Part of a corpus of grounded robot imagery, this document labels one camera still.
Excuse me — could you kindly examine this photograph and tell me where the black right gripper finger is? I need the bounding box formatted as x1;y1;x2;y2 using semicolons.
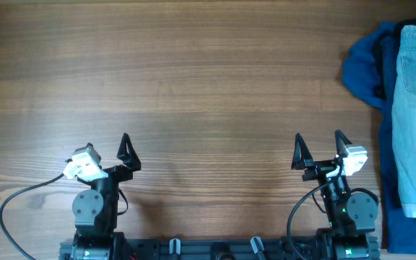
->
291;133;315;170
334;129;352;157

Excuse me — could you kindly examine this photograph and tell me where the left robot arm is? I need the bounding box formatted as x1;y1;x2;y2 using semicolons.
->
59;133;141;260

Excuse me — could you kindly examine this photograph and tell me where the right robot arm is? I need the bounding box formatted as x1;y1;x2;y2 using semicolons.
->
286;130;380;259

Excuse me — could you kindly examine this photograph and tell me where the blue cloth garment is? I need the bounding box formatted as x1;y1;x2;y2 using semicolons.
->
342;25;416;254

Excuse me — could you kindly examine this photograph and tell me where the dark navy garment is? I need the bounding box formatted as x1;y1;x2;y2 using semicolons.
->
372;18;416;100

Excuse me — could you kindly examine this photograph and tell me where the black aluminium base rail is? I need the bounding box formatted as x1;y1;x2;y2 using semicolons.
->
58;236;381;260

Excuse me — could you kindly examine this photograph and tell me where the left white rail clip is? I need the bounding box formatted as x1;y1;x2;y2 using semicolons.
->
169;238;181;255

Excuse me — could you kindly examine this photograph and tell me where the white rail clip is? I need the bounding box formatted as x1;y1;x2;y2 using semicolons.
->
250;236;266;260
169;238;181;255

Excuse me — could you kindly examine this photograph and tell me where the right white rail clip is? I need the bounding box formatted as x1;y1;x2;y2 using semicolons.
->
250;236;266;260

